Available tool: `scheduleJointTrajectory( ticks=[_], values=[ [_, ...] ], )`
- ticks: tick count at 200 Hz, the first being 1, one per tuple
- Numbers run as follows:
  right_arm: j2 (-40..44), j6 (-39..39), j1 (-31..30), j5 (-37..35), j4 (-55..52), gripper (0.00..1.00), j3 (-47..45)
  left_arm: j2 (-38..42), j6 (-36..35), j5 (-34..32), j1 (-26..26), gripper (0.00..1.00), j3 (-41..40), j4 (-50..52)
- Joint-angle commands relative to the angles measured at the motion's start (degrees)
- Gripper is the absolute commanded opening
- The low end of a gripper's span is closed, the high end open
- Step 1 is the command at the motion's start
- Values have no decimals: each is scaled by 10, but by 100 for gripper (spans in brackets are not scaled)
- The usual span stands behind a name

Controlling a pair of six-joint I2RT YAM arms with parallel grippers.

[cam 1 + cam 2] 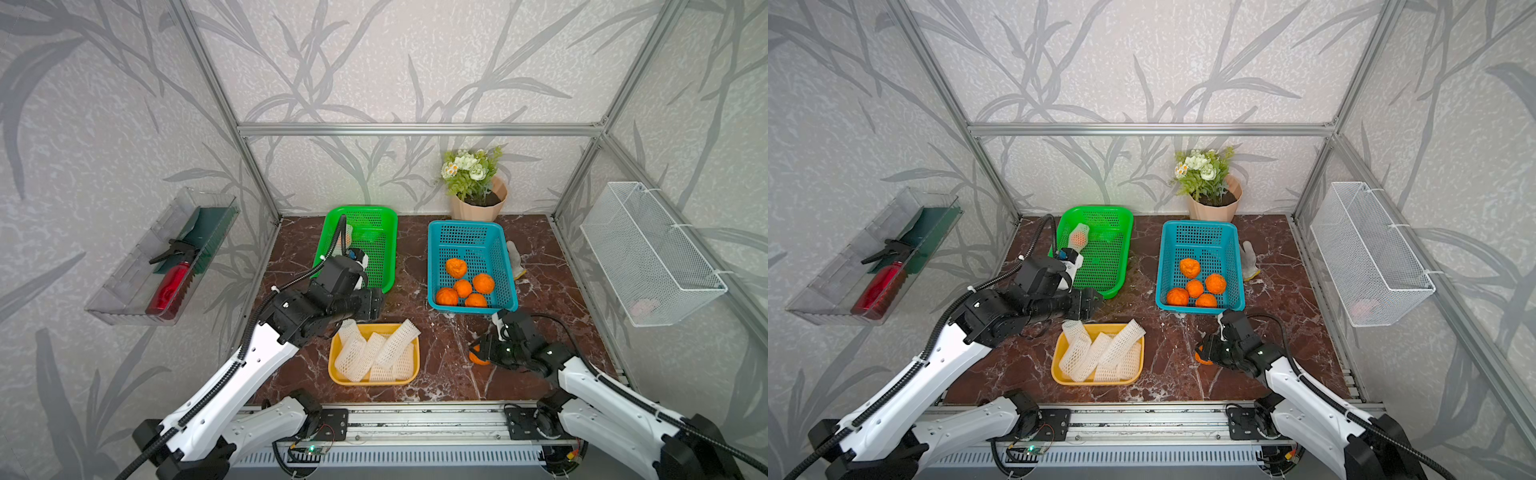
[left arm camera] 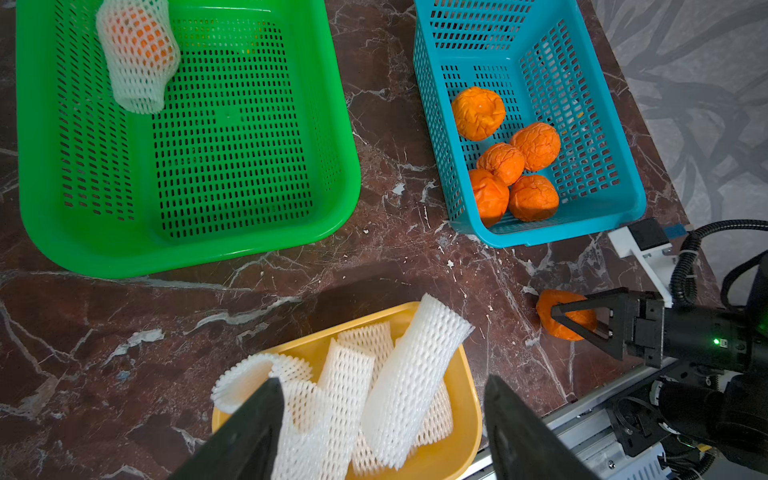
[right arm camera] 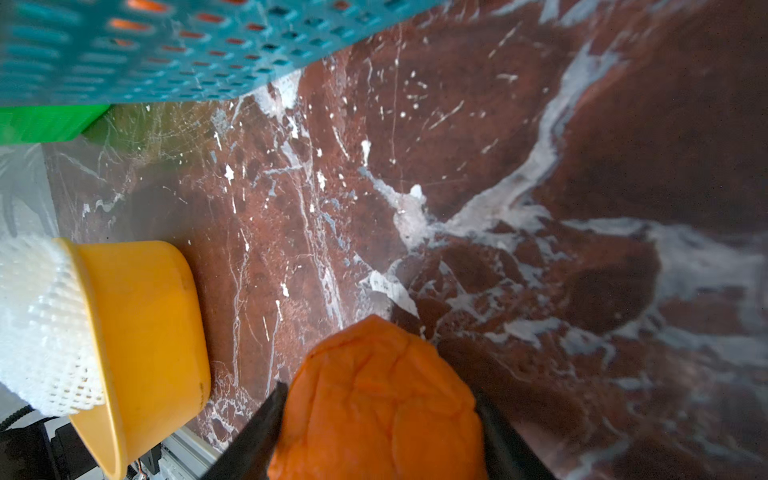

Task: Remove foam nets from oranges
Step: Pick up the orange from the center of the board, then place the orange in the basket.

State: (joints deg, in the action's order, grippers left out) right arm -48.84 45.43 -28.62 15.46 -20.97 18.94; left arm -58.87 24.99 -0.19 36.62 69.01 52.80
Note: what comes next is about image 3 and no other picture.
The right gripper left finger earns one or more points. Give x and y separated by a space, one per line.
249 455

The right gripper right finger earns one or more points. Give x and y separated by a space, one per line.
507 455

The netted orange top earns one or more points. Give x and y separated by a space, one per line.
374 401

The yellow plastic tray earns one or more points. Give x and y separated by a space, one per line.
146 325

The green plastic basket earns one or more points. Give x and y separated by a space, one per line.
46 124

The teal plastic basket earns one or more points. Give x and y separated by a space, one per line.
116 52

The aluminium front rail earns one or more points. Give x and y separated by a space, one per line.
183 455

